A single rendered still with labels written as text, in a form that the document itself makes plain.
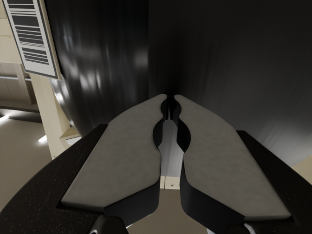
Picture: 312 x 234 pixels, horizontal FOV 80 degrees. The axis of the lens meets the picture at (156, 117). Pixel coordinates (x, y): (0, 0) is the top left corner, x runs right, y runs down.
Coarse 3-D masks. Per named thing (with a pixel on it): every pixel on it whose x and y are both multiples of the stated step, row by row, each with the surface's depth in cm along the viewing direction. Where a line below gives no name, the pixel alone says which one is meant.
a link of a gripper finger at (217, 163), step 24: (192, 120) 9; (216, 120) 9; (192, 144) 7; (216, 144) 7; (240, 144) 7; (192, 168) 6; (216, 168) 6; (240, 168) 6; (192, 192) 6; (216, 192) 6; (240, 192) 6; (264, 192) 6; (192, 216) 6; (216, 216) 6; (240, 216) 5; (264, 216) 5; (288, 216) 5
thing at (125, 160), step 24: (168, 96) 11; (120, 120) 9; (144, 120) 9; (96, 144) 7; (120, 144) 7; (144, 144) 7; (96, 168) 6; (120, 168) 6; (144, 168) 6; (72, 192) 5; (96, 192) 5; (120, 192) 5; (144, 192) 6; (120, 216) 6; (144, 216) 6
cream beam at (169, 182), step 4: (164, 176) 75; (168, 176) 75; (164, 180) 75; (168, 180) 75; (172, 180) 75; (176, 180) 75; (160, 184) 77; (164, 184) 76; (168, 184) 76; (172, 184) 76; (176, 184) 76; (164, 188) 77; (172, 188) 77; (176, 188) 77
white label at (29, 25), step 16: (16, 0) 12; (32, 0) 11; (16, 16) 12; (32, 16) 12; (16, 32) 13; (32, 32) 12; (48, 32) 12; (32, 48) 13; (48, 48) 12; (32, 64) 14; (48, 64) 13
